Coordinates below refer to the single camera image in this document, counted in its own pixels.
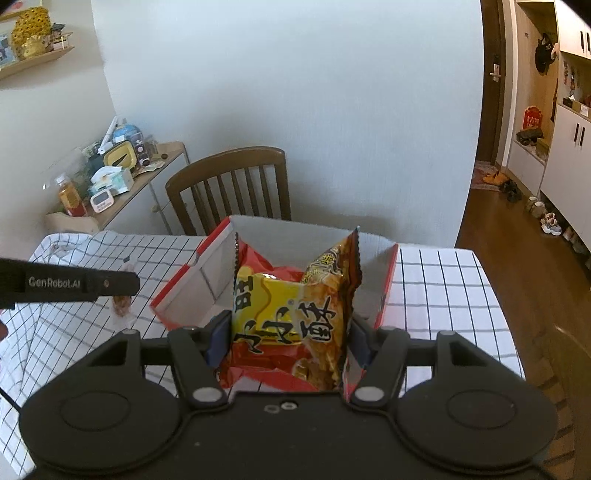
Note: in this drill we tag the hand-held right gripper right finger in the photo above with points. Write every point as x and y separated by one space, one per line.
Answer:
363 344

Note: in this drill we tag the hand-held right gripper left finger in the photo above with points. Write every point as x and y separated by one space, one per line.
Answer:
217 341

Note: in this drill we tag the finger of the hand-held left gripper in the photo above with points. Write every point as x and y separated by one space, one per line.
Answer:
120 283

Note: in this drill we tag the clear brown snack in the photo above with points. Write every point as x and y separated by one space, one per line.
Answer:
123 307

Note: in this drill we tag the orange yellow snack packet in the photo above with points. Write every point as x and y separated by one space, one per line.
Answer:
286 318

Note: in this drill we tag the red cardboard box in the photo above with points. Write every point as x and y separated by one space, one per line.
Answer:
286 235

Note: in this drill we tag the white kitchen timer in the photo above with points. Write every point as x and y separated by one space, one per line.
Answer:
102 201

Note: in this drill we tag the checked white tablecloth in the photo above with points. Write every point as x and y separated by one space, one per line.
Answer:
438 300

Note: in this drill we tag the orange drink bottle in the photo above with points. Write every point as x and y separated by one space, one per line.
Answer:
71 198

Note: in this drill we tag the pale green tissue pack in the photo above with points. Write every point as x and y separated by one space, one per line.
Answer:
113 181

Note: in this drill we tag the yellow desk clock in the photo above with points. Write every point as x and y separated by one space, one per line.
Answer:
119 155

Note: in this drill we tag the wooden side table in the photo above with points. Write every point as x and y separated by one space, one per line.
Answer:
168 154

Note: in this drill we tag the white tube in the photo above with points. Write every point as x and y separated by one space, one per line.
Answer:
109 134

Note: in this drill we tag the blue round container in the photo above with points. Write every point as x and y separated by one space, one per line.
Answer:
127 133

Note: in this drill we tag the brown wooden chair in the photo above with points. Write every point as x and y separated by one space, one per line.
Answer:
221 166
554 415

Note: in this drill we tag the patterned door rug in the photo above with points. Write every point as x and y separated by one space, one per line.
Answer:
480 177

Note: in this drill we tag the orange shoes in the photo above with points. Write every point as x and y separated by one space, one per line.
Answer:
494 177

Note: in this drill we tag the dark shoes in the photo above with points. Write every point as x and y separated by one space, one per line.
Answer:
511 190

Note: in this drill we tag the white patterned sneakers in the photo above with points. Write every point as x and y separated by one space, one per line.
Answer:
551 225

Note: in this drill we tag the framed picture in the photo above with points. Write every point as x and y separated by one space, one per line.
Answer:
5 50

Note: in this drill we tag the low white cabinet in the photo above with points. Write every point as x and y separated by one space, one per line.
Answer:
524 164

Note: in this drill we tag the small house figurine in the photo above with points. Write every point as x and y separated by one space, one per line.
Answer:
61 37

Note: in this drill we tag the yellow flower decoration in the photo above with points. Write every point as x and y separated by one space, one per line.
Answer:
30 30

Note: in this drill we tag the dark green bag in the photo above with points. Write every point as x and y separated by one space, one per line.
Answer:
530 136

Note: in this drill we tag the dark brown door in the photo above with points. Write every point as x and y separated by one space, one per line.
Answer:
489 106

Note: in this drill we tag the tall white cabinet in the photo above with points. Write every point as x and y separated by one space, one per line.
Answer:
570 170

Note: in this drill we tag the red ornament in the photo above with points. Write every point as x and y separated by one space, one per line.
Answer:
532 119

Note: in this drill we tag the black hanging hat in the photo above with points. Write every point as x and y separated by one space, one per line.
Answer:
545 53

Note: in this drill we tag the wooden wall shelf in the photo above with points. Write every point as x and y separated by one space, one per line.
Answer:
37 62

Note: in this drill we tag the white wall cabinet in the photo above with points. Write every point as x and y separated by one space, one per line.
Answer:
572 27

